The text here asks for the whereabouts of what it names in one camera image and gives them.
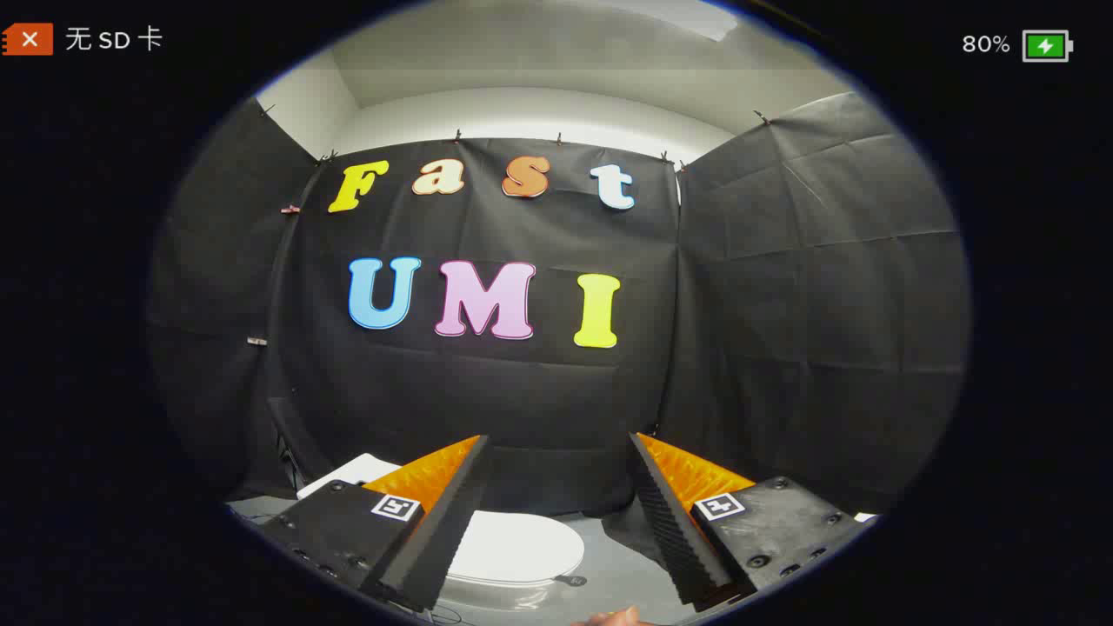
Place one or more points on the white toilet lid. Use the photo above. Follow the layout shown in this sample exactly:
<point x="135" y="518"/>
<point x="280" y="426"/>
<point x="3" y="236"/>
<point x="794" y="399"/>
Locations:
<point x="522" y="548"/>

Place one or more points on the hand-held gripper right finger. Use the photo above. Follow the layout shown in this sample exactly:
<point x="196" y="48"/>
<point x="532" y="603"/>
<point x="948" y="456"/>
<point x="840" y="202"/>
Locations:
<point x="674" y="530"/>

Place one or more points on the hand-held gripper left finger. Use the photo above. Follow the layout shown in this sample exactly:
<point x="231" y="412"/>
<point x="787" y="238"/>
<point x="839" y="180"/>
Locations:
<point x="443" y="530"/>

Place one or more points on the black backdrop cloth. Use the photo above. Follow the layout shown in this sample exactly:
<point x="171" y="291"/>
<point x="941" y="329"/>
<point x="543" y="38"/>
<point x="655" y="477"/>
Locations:
<point x="522" y="400"/>

